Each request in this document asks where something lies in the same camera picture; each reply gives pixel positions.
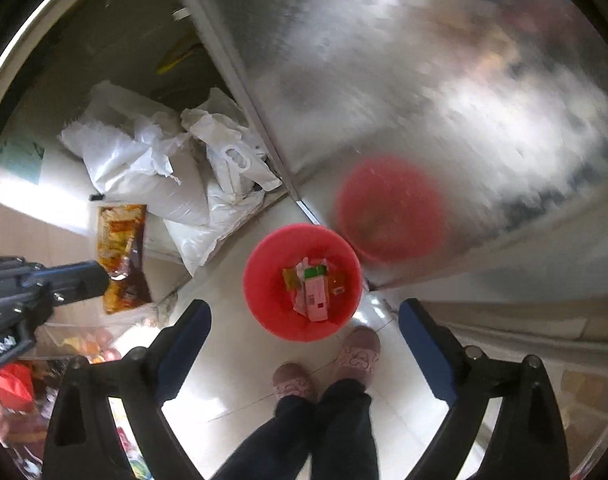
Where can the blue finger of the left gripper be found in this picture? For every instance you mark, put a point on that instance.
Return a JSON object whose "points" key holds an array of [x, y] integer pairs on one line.
{"points": [[72, 282]]}

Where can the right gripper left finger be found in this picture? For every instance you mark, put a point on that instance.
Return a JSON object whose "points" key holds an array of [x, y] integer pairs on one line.
{"points": [[175, 349]]}

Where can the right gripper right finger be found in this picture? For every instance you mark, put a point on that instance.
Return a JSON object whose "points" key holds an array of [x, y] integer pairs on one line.
{"points": [[438, 353]]}

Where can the yellow red snack wrapper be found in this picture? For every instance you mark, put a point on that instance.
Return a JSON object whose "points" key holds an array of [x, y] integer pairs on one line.
{"points": [[119, 243]]}

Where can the white green medicine box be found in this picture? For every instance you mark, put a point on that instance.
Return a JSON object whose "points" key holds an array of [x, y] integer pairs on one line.
{"points": [[316, 292]]}

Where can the red trash bucket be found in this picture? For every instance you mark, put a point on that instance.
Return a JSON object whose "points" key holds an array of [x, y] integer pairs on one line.
{"points": [[273, 281]]}

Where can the right pink slipper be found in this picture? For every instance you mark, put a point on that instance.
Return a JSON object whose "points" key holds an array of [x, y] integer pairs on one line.
{"points": [[358, 357]]}

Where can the pink slipper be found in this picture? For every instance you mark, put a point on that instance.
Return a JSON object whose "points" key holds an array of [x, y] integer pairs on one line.
{"points": [[358, 357], [290, 379]]}

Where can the left pink slipper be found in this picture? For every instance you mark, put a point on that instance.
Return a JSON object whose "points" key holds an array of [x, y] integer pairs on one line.
{"points": [[290, 379]]}

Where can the white woven sack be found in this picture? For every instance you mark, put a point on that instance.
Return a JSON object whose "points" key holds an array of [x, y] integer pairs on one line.
{"points": [[136, 151]]}

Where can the white plastic bag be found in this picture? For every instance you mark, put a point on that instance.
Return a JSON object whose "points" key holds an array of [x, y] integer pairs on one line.
{"points": [[234, 150]]}

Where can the steel cabinet door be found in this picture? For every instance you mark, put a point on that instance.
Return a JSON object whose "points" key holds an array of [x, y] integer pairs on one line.
{"points": [[440, 137]]}

